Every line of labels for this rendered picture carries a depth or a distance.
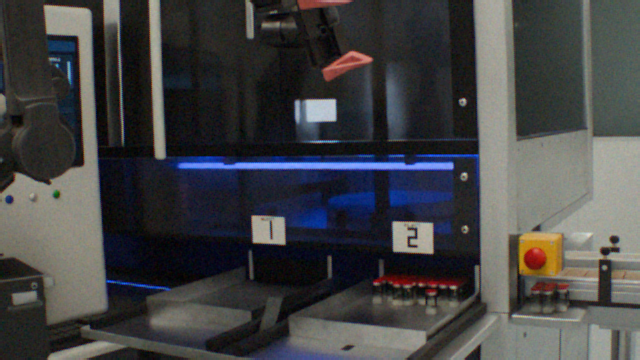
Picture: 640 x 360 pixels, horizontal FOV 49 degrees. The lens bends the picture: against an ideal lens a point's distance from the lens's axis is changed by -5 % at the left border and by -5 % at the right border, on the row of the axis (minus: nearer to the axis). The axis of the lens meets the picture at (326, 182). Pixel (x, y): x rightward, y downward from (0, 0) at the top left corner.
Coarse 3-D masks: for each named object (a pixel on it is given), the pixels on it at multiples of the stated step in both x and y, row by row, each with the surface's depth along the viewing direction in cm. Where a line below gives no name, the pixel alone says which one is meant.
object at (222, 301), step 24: (192, 288) 157; (216, 288) 165; (240, 288) 165; (264, 288) 165; (288, 288) 164; (312, 288) 151; (336, 288) 161; (168, 312) 142; (192, 312) 139; (216, 312) 136; (240, 312) 133; (264, 312) 136
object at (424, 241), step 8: (400, 224) 145; (408, 224) 144; (416, 224) 143; (424, 224) 142; (432, 224) 141; (400, 232) 145; (408, 232) 144; (424, 232) 142; (432, 232) 141; (400, 240) 145; (416, 240) 143; (424, 240) 142; (432, 240) 141; (400, 248) 145; (408, 248) 144; (416, 248) 143; (424, 248) 142; (432, 248) 142
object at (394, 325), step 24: (360, 288) 152; (312, 312) 135; (336, 312) 142; (360, 312) 141; (384, 312) 141; (408, 312) 140; (456, 312) 128; (312, 336) 126; (336, 336) 124; (360, 336) 122; (384, 336) 119; (408, 336) 117; (432, 336) 118
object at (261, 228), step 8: (256, 216) 161; (256, 224) 162; (264, 224) 161; (272, 224) 159; (280, 224) 158; (256, 232) 162; (264, 232) 161; (272, 232) 160; (280, 232) 159; (256, 240) 162; (264, 240) 161; (272, 240) 160; (280, 240) 159
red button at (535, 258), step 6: (528, 252) 129; (534, 252) 128; (540, 252) 128; (528, 258) 129; (534, 258) 128; (540, 258) 128; (546, 258) 129; (528, 264) 129; (534, 264) 128; (540, 264) 128
